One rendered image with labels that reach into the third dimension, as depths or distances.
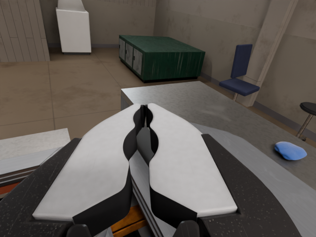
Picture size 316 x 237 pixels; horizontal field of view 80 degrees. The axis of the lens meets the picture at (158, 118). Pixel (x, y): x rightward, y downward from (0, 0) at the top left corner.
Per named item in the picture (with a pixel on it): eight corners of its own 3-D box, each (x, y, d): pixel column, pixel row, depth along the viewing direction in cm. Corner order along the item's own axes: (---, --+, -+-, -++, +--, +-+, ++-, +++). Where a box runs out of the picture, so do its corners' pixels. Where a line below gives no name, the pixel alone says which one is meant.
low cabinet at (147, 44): (199, 79, 462) (206, 51, 428) (142, 84, 396) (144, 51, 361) (166, 59, 585) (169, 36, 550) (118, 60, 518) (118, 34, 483)
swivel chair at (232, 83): (255, 119, 320) (285, 53, 263) (226, 123, 299) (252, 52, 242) (231, 102, 369) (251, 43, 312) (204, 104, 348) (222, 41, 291)
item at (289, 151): (291, 165, 71) (295, 160, 69) (267, 149, 78) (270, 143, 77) (307, 157, 77) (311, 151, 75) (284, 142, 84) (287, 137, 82)
